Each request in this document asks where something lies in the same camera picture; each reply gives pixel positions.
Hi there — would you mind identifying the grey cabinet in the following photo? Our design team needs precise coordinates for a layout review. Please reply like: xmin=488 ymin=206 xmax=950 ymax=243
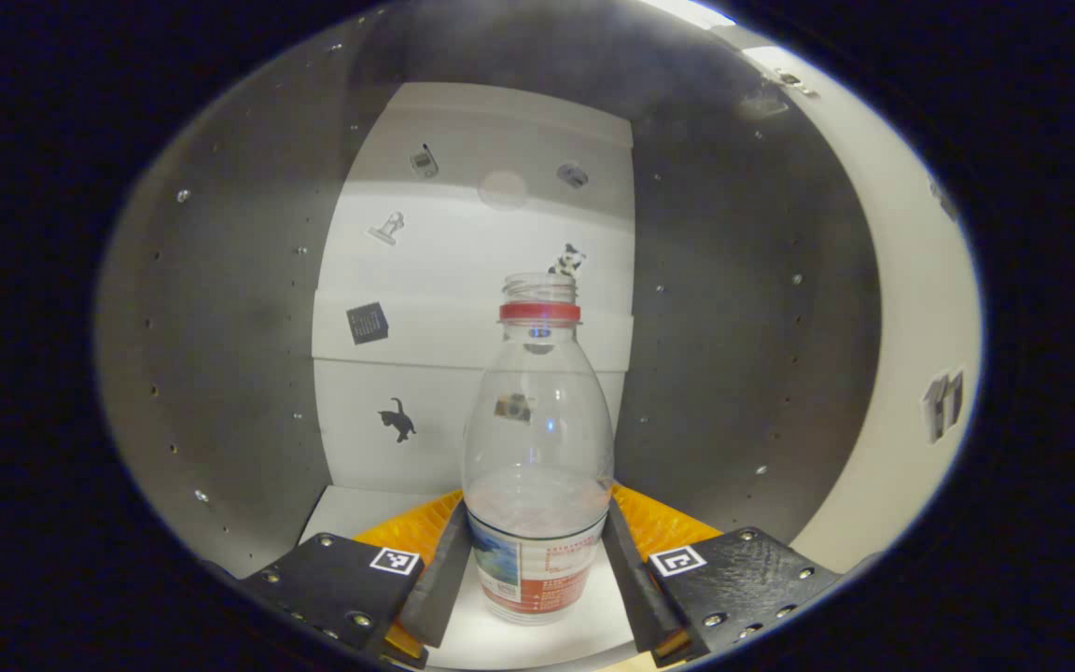
xmin=94 ymin=0 xmax=884 ymax=671

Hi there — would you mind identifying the clear plastic bottle red label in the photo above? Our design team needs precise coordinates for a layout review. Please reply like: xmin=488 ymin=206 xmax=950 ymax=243
xmin=461 ymin=273 xmax=615 ymax=626

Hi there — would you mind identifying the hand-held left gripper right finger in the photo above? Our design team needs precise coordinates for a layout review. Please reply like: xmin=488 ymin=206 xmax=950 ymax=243
xmin=601 ymin=483 xmax=842 ymax=665

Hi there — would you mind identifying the wide ceiling light panel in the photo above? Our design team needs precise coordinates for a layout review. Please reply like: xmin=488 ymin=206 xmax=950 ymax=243
xmin=635 ymin=0 xmax=739 ymax=31

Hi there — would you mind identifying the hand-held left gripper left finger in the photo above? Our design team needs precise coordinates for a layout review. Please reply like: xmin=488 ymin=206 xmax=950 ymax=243
xmin=239 ymin=490 xmax=473 ymax=668

